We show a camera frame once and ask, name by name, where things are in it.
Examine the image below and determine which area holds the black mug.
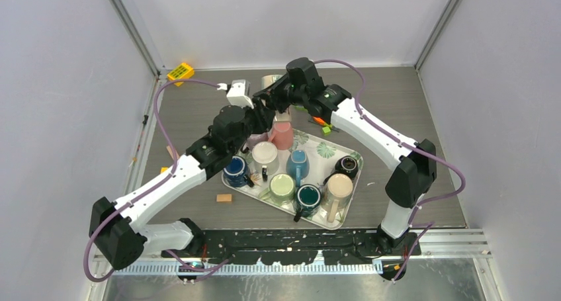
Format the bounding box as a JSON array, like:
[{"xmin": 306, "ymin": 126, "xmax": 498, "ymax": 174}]
[{"xmin": 323, "ymin": 155, "xmax": 359, "ymax": 185}]

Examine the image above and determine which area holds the sea pattern beige mug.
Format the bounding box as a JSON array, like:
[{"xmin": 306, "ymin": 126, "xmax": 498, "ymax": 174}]
[{"xmin": 261, "ymin": 74, "xmax": 292, "ymax": 122}]

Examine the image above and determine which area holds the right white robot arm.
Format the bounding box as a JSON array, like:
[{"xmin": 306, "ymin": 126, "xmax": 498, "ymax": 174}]
[{"xmin": 254, "ymin": 57, "xmax": 437, "ymax": 255}]

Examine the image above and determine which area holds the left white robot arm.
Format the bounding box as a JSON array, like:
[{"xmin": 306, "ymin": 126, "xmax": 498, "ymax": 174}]
[{"xmin": 90, "ymin": 105, "xmax": 275, "ymax": 270}]

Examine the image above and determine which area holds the lilac mug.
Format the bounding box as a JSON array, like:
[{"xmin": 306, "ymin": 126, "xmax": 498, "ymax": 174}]
[{"xmin": 241, "ymin": 132, "xmax": 269, "ymax": 153}]

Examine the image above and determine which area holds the white mug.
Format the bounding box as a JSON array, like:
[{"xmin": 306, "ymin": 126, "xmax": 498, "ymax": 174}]
[{"xmin": 251, "ymin": 142, "xmax": 279, "ymax": 181}]

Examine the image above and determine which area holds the dark blue mug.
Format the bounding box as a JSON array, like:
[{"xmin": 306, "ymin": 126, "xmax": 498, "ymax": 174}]
[{"xmin": 222, "ymin": 155, "xmax": 255, "ymax": 188}]

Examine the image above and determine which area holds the pink mug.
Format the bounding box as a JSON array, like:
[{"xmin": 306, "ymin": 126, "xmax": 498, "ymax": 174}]
[{"xmin": 268, "ymin": 121, "xmax": 294, "ymax": 150}]

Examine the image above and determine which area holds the light blue mug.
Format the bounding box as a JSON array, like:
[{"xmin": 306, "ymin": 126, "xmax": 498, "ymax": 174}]
[{"xmin": 286, "ymin": 150, "xmax": 310, "ymax": 188}]

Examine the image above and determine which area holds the light green mug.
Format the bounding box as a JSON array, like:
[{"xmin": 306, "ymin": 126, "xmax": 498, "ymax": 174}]
[{"xmin": 260, "ymin": 173, "xmax": 296, "ymax": 205}]

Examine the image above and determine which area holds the teal mug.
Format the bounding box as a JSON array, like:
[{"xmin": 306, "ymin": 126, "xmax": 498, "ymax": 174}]
[{"xmin": 293, "ymin": 184, "xmax": 322, "ymax": 222}]

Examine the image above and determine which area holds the tall beige mug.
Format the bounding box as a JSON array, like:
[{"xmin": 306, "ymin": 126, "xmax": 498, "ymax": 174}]
[{"xmin": 321, "ymin": 173, "xmax": 353, "ymax": 223}]

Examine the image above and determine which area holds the orange arch brick assembly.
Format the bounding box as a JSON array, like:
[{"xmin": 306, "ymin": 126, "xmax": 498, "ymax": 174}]
[{"xmin": 308, "ymin": 116, "xmax": 338, "ymax": 131}]

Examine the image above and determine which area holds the small green cube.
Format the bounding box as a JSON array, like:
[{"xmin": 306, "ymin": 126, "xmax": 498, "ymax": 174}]
[{"xmin": 322, "ymin": 126, "xmax": 331, "ymax": 136}]

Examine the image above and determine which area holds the wooden block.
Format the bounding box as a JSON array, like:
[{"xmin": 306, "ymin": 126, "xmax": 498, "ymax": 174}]
[
  {"xmin": 216, "ymin": 194, "xmax": 233, "ymax": 203},
  {"xmin": 166, "ymin": 146, "xmax": 175, "ymax": 159}
]

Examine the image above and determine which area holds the yellow toy block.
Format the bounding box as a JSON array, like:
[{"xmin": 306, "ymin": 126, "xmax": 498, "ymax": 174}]
[{"xmin": 167, "ymin": 62, "xmax": 194, "ymax": 81}]

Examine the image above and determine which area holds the leaf patterned metal tray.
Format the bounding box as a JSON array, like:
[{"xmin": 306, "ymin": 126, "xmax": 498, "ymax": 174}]
[{"xmin": 221, "ymin": 129, "xmax": 363, "ymax": 230}]

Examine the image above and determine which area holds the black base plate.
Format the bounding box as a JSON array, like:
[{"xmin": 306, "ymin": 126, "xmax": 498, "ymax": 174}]
[{"xmin": 175, "ymin": 229, "xmax": 421, "ymax": 265}]

